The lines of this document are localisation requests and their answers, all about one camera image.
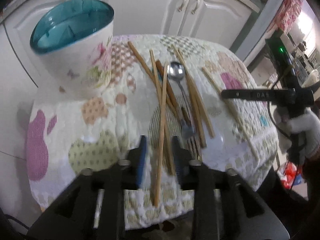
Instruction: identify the floral utensil holder teal rim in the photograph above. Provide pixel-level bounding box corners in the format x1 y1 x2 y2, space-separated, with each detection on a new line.
29 0 114 99

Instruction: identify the white gloved right hand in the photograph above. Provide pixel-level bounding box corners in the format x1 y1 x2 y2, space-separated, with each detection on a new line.
273 107 319 164

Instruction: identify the metal spoon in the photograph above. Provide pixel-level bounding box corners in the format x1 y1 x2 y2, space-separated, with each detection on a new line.
167 61 195 139

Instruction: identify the floral quilted table cloth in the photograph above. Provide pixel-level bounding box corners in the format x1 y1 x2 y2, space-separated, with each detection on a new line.
26 35 278 229

